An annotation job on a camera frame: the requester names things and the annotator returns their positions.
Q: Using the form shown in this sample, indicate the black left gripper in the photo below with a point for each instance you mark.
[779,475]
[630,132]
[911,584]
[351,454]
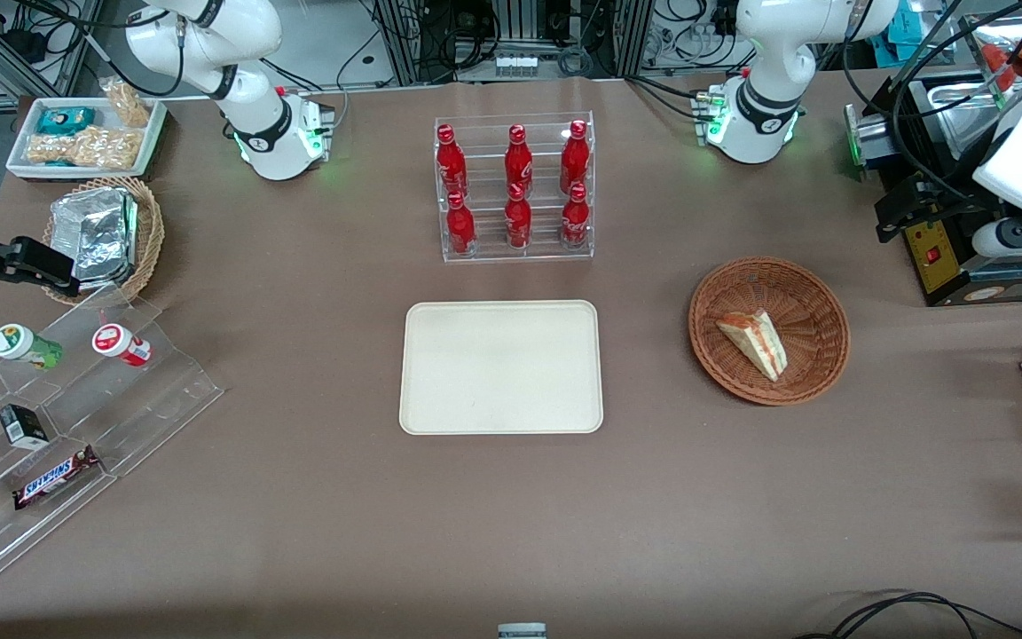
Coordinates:
[942,207]

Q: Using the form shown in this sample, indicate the triangular sandwich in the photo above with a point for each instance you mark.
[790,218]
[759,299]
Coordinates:
[755,342]

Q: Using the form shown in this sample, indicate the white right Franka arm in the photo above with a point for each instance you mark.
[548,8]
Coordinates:
[254,115]

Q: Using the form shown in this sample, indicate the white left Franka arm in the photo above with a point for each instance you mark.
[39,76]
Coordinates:
[764,98]

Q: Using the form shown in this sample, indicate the light wicker basket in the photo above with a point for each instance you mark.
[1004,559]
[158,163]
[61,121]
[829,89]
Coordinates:
[150,231]

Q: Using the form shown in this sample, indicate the brown round wicker basket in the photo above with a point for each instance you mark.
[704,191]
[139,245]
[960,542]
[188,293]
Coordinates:
[808,302]

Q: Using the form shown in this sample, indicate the white rectangular snack tray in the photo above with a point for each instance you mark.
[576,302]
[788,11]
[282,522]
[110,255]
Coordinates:
[27,111]

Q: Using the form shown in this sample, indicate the cream rectangular plastic tray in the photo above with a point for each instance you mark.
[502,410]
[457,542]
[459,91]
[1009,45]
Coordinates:
[500,368]

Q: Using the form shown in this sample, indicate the black food warmer machine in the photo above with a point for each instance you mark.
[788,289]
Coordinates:
[937,257]

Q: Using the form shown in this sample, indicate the silver foil pack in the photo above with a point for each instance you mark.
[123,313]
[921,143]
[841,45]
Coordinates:
[94,235]

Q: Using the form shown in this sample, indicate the green lidded cup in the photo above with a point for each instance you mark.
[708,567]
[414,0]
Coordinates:
[19,343]

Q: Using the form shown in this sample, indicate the red lidded cup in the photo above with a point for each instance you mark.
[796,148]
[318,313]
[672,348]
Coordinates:
[116,342]

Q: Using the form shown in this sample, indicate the large clear peanut snack bag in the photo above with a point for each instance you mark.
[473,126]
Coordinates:
[85,149]

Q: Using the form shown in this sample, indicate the clear acrylic stepped stand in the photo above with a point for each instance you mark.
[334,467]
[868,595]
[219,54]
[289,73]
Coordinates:
[138,408]

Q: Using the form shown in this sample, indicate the small black carton box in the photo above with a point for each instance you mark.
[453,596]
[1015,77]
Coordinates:
[25,426]

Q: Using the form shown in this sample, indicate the teal snack packet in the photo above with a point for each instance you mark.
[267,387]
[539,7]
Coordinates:
[66,120]

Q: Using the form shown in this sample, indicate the red food in warmer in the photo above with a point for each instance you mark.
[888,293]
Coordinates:
[999,62]

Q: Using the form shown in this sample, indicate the teal cardboard box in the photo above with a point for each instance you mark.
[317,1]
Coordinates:
[915,22]

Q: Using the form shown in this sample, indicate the small clear peanut snack bag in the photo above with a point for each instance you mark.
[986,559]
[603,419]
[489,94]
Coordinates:
[128,102]

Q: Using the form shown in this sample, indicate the Snickers chocolate bar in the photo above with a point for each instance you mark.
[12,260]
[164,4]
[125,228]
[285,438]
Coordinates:
[54,479]

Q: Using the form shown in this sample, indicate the red cola bottle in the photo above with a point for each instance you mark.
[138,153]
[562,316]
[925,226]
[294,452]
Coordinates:
[575,222]
[575,160]
[518,222]
[460,229]
[518,164]
[449,164]

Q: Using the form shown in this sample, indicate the clear acrylic bottle rack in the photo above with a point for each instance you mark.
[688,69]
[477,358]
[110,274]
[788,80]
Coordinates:
[484,240]

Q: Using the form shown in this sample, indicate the white power strip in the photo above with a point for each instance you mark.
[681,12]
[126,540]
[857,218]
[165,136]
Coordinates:
[516,65]

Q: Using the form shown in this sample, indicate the small grey white device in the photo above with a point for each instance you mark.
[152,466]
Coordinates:
[522,631]

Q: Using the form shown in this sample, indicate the aluminium frame post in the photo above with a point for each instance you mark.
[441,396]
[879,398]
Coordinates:
[403,40]
[635,35]

